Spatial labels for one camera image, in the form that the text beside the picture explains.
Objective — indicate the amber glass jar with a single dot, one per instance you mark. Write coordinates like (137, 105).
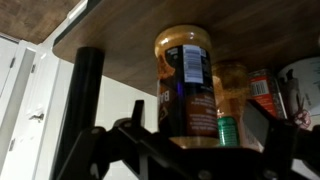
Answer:
(231, 90)

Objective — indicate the green capped bottle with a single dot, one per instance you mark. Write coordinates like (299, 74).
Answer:
(228, 131)

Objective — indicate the white round canister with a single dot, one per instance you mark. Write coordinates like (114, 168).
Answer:
(300, 88)

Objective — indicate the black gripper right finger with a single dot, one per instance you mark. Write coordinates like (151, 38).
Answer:
(258, 120)

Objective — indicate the black wooden shelf unit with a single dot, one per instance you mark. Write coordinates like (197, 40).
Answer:
(255, 33)

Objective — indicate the red spice tin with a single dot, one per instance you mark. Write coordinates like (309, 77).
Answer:
(265, 90)

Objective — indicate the white panel door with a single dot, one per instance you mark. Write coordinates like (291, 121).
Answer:
(30, 121)

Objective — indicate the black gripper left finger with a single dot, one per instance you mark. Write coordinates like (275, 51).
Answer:
(138, 115)

